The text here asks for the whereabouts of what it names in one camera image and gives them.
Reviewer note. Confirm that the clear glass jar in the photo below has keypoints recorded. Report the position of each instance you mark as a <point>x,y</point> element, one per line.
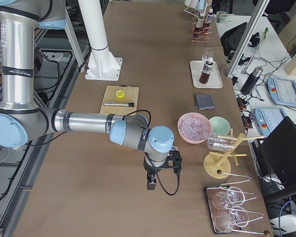
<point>223,143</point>

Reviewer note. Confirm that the green ceramic bowl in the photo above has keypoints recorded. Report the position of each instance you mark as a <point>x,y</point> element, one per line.
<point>219,125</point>

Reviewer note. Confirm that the wooden cup tree stand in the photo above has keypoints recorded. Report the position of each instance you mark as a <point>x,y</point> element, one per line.
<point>216,163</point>

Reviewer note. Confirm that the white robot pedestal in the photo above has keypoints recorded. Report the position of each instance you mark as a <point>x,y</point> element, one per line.
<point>102,64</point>

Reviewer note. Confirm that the tea bottle white cap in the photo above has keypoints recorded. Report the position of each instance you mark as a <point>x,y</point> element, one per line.
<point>205,74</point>

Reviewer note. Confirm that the upside-down wine glass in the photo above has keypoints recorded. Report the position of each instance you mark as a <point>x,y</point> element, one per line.
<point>231,221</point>
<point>228,198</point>

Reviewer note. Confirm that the pink bowl of ice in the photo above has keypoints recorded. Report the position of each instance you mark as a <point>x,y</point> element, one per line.
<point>194,128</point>

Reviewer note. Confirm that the blue teach pendant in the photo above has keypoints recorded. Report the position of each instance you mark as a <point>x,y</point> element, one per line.
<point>268,118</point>
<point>282,91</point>

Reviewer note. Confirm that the black mirror tray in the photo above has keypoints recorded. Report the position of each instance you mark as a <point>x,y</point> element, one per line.
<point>213,212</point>

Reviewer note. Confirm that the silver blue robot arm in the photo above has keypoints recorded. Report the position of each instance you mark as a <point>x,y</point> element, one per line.
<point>22,121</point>

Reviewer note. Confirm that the black monitor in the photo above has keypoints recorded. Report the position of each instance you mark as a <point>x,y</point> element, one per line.
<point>278,150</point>

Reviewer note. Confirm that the wire glass hanger rack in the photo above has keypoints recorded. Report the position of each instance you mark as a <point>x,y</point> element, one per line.
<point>253,216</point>

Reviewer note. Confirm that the half lemon slice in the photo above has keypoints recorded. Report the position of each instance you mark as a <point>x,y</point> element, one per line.
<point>120,94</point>

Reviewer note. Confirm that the grey folded cloth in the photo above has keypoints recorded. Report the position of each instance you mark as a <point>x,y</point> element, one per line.
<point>203,102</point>

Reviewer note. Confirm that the clear wine glass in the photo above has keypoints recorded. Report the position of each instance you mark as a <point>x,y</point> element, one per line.
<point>208,53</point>

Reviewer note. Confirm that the cream rabbit tray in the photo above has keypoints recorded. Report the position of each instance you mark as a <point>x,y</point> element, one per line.
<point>215,80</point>

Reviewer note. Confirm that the bamboo cutting board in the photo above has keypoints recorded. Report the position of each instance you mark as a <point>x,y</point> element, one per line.
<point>130,99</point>

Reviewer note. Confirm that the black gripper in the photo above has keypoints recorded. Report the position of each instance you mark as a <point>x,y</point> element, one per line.
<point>150,171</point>

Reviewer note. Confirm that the aluminium frame post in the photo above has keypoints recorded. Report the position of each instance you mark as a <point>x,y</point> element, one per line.
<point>257,13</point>

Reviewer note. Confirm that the steel muddler black tip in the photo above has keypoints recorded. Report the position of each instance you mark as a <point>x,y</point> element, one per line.
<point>118,104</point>

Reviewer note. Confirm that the black thermos bottle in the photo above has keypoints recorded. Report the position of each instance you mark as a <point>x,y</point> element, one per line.
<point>251,80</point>

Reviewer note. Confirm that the copper wire bottle basket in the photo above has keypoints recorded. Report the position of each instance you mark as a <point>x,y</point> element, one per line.
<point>200,34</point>

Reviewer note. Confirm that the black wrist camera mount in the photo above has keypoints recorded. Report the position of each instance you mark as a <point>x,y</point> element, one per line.
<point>173,160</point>

